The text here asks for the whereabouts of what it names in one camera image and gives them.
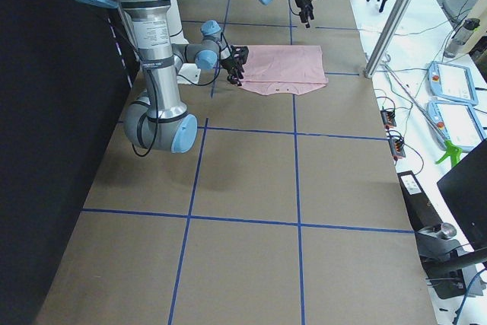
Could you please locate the metal reacher grabber tool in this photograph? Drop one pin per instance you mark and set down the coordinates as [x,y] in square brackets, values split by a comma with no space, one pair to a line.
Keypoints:
[452,151]

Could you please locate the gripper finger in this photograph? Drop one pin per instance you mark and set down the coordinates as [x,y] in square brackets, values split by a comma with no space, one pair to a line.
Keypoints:
[310,13]
[238,70]
[304,17]
[232,80]

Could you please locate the pink printed t-shirt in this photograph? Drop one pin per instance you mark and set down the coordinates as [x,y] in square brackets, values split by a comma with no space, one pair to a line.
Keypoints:
[283,69]

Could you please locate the upper orange connector block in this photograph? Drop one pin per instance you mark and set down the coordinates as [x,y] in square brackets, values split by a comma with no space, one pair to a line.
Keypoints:
[388,116]

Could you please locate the lower orange connector block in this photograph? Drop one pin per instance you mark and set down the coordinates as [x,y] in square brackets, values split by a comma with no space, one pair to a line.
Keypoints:
[396,143]

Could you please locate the orange connector block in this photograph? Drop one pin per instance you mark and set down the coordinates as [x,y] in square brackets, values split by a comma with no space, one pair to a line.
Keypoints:
[396,143]
[388,116]

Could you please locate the upper teach pendant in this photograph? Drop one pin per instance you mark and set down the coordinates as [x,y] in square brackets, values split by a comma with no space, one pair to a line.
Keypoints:
[452,82]

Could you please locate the clear water bottle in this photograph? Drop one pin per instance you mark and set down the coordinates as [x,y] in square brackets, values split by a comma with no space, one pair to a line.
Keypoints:
[461,36]

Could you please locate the black power box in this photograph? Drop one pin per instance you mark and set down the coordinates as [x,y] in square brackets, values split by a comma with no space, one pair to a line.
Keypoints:
[421,212]

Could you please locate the lower teach pendant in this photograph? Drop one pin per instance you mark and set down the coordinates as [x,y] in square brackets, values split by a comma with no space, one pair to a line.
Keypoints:
[458,122]

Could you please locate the black clamp stand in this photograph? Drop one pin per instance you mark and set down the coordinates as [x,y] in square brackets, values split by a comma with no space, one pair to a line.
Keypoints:
[449,267]

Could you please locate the black monitor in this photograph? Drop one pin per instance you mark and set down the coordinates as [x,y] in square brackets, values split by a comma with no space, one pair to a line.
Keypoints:
[463,189]

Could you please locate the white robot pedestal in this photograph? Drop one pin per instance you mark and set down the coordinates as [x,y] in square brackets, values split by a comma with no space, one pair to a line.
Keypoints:
[188,72]

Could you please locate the aluminium frame post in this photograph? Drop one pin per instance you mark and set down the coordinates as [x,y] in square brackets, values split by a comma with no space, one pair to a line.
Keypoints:
[396,15]

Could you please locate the teach pendant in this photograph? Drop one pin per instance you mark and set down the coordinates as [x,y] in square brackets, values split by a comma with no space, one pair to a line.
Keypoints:
[452,82]
[458,122]

